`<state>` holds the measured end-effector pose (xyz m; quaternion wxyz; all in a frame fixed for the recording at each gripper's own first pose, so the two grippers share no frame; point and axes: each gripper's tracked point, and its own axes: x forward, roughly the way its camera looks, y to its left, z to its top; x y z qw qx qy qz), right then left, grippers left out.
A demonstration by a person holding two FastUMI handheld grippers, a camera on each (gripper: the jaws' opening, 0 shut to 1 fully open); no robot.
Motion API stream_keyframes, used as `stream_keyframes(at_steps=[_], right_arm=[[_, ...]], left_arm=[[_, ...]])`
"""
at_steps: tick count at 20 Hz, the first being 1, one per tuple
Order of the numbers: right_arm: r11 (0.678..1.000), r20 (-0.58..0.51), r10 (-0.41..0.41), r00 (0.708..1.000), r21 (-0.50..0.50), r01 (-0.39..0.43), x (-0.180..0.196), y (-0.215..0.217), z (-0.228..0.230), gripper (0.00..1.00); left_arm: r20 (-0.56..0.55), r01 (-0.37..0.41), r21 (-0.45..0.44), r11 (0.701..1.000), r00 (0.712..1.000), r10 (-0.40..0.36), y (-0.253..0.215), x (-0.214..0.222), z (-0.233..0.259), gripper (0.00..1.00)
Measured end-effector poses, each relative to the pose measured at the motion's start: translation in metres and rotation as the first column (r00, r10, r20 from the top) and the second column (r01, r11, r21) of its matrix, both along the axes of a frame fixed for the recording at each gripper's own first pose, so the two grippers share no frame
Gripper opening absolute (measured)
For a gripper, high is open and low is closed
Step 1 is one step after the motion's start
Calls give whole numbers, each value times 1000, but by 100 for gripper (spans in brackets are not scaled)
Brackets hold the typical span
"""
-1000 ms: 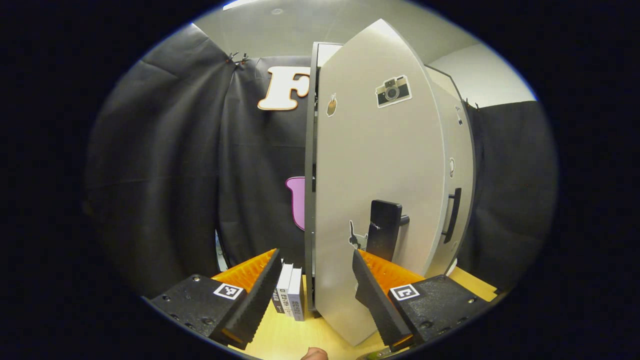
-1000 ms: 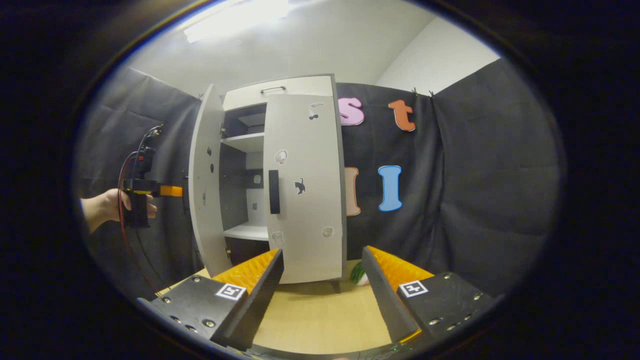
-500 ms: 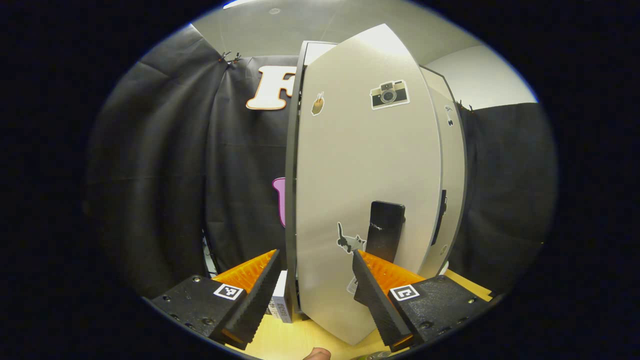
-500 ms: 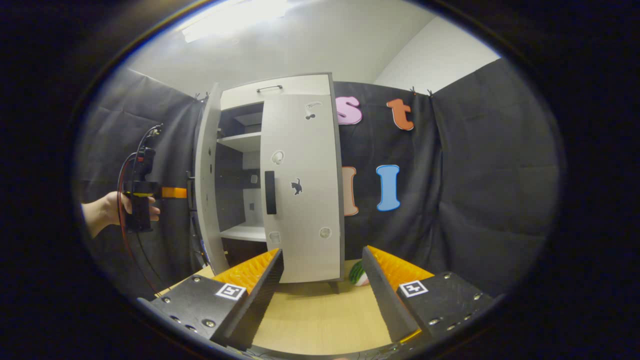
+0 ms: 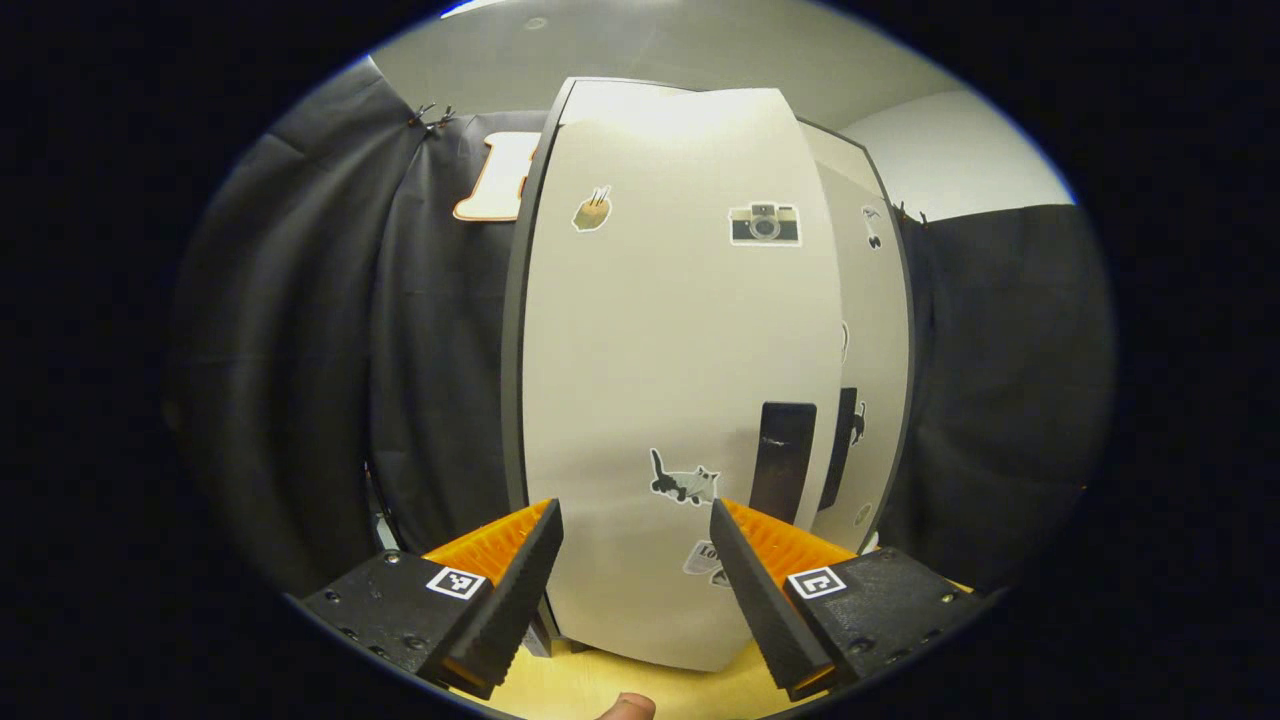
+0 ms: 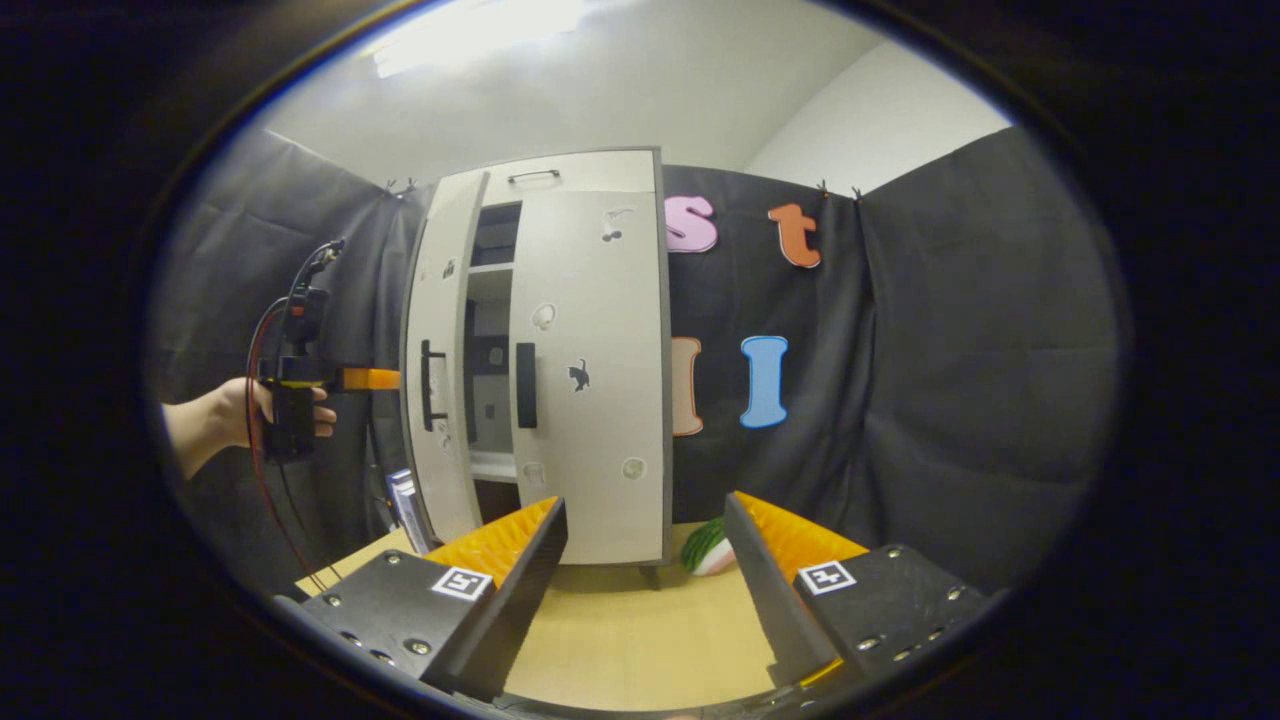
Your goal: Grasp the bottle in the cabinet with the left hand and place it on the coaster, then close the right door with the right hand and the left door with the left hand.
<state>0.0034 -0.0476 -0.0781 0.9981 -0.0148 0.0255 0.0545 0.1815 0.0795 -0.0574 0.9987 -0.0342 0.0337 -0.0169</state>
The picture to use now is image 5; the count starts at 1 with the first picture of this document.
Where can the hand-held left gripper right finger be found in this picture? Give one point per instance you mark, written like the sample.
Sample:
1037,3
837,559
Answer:
760,610

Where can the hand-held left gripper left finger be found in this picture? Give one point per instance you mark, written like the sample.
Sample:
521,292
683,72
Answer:
515,600

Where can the white cabinet door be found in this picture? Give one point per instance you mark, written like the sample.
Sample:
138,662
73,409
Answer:
650,350
880,330

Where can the white and grey cabinet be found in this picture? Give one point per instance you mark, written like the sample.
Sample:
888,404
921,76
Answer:
512,400

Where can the black backdrop cloth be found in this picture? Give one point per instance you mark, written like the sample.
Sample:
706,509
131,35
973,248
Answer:
320,350

